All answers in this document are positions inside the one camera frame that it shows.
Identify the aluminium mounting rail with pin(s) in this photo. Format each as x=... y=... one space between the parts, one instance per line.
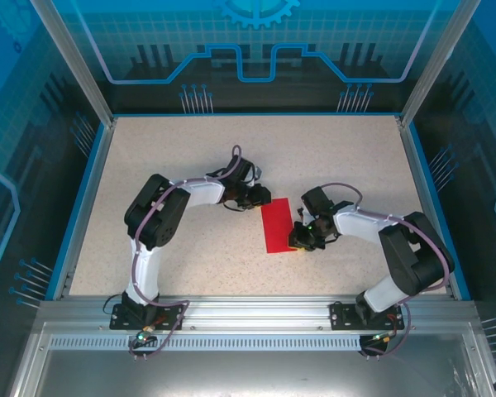
x=256 y=308

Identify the blue table border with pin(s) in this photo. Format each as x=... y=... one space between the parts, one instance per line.
x=425 y=165

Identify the aluminium frame post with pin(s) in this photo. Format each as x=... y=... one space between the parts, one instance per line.
x=432 y=62
x=76 y=62

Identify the blue printed side wall panel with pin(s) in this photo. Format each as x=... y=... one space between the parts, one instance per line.
x=479 y=144
x=16 y=144

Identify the grey sheet metal tray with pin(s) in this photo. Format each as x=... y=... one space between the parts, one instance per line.
x=248 y=372

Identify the blue printed gear wall panel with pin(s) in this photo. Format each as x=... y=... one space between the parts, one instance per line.
x=149 y=25

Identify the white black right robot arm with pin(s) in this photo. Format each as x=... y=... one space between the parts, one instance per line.
x=413 y=248

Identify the aluminium table side rail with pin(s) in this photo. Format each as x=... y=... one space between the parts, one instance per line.
x=415 y=165
x=98 y=165

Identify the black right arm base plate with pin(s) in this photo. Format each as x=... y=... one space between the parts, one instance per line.
x=341 y=316

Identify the red paper sheet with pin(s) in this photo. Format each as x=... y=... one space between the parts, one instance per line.
x=278 y=227

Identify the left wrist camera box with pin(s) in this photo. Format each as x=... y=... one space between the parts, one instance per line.
x=256 y=171

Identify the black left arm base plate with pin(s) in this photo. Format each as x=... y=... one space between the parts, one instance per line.
x=117 y=319

